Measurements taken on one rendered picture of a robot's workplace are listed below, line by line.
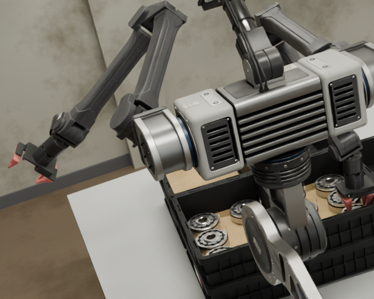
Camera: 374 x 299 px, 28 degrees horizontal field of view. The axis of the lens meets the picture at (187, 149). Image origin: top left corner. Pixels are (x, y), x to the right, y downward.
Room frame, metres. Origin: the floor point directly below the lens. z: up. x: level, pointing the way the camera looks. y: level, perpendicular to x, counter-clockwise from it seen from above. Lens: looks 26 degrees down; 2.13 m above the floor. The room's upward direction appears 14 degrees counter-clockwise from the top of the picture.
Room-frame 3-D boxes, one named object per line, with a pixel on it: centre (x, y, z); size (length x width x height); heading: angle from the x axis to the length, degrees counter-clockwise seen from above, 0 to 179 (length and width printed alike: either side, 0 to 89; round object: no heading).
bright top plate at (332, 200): (2.02, -0.45, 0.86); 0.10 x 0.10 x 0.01
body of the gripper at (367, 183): (1.91, -0.46, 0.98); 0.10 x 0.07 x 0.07; 96
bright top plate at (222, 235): (1.96, -0.01, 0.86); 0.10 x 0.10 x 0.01
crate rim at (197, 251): (1.97, -0.08, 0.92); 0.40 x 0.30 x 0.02; 7
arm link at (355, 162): (1.91, -0.46, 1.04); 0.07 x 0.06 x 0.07; 13
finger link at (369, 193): (1.91, -0.47, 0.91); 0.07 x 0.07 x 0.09; 6
